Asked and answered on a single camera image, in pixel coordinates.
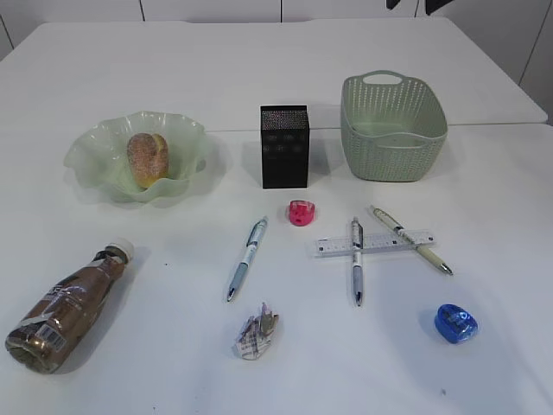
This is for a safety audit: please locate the blue transparent pencil sharpener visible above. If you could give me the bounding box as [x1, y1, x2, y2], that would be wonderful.
[434, 303, 479, 344]

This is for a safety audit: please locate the beige patterned pen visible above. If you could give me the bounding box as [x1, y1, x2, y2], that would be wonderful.
[369, 205, 454, 276]

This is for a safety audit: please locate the blue grip white pen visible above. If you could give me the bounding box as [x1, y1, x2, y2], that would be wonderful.
[226, 216, 269, 303]

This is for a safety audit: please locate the green wavy glass plate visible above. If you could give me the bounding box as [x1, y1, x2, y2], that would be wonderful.
[64, 111, 211, 202]

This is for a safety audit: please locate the pink pencil sharpener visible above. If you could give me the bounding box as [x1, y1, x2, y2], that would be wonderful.
[288, 200, 315, 227]

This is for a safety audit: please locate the transparent plastic ruler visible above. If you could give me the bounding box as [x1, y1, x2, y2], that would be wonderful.
[309, 230, 436, 258]

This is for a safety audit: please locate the black mesh pen holder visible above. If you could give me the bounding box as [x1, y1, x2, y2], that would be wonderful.
[260, 105, 310, 189]

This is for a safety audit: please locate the sugared bread roll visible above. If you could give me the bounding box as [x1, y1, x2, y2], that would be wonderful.
[126, 133, 169, 188]

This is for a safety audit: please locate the brown coffee drink bottle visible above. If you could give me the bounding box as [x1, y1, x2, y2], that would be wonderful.
[5, 238, 134, 374]

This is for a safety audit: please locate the green plastic woven basket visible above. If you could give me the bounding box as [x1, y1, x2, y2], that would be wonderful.
[340, 70, 448, 182]

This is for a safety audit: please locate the grey grip patterned pen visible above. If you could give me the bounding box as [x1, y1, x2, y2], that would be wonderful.
[351, 217, 364, 307]

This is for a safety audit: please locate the blue black right robot arm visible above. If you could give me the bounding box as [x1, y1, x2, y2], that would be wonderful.
[385, 0, 454, 16]

